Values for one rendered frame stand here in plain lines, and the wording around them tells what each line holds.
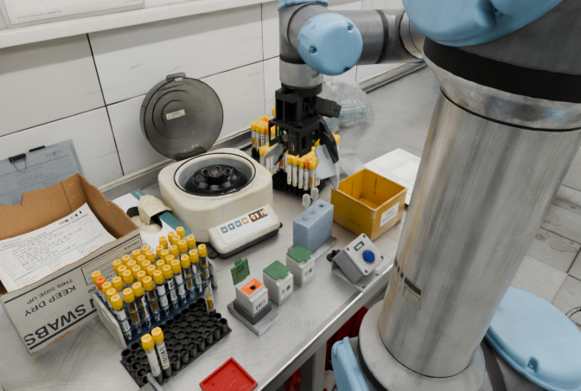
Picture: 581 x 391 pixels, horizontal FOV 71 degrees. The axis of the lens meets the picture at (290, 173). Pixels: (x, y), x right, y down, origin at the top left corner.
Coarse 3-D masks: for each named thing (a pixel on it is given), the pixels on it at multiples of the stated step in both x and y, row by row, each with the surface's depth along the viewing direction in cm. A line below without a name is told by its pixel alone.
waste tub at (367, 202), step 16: (352, 176) 103; (368, 176) 106; (384, 176) 103; (336, 192) 98; (352, 192) 106; (368, 192) 108; (384, 192) 104; (400, 192) 97; (336, 208) 100; (352, 208) 96; (368, 208) 92; (384, 208) 94; (400, 208) 100; (352, 224) 98; (368, 224) 94; (384, 224) 97
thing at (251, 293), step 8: (248, 280) 76; (256, 280) 76; (240, 288) 75; (248, 288) 75; (256, 288) 75; (264, 288) 76; (240, 296) 75; (248, 296) 73; (256, 296) 74; (264, 296) 75; (240, 304) 77; (248, 304) 75; (256, 304) 74; (264, 304) 77
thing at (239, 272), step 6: (240, 258) 75; (240, 264) 75; (246, 264) 77; (234, 270) 74; (240, 270) 76; (246, 270) 77; (234, 276) 75; (240, 276) 76; (246, 276) 77; (234, 282) 75
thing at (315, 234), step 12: (312, 204) 93; (324, 204) 93; (300, 216) 89; (312, 216) 89; (324, 216) 91; (300, 228) 88; (312, 228) 88; (324, 228) 93; (300, 240) 89; (312, 240) 90; (324, 240) 95; (336, 240) 97; (312, 252) 92; (324, 252) 93
